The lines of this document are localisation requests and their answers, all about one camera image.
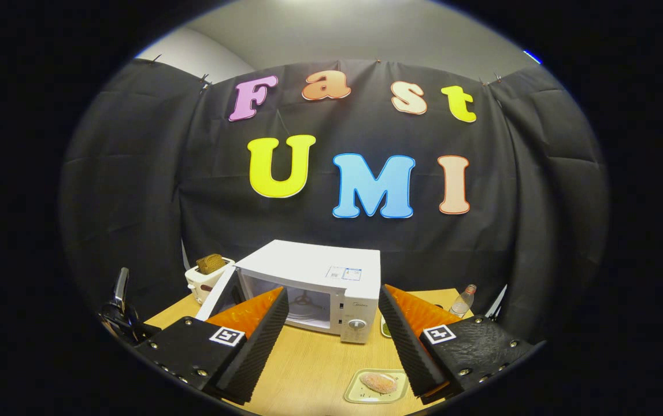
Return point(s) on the pinkish oval food piece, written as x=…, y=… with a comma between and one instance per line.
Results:
x=378, y=382

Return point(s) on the black backdrop cloth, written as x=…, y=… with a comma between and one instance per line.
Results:
x=470, y=254

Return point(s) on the clear bottle with red label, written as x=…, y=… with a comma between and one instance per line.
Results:
x=462, y=303

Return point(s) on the pale speckled tray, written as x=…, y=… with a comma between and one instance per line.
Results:
x=357, y=394

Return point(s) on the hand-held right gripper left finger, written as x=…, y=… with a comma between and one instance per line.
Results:
x=262, y=346

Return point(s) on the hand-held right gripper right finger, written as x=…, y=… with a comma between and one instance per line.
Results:
x=403, y=346

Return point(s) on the white toaster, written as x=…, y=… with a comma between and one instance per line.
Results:
x=201, y=286

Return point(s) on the brown bread slice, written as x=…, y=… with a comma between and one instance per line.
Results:
x=211, y=264

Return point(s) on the white microwave oven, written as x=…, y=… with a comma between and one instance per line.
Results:
x=302, y=260

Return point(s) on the white divided bean plate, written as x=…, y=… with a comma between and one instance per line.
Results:
x=385, y=329

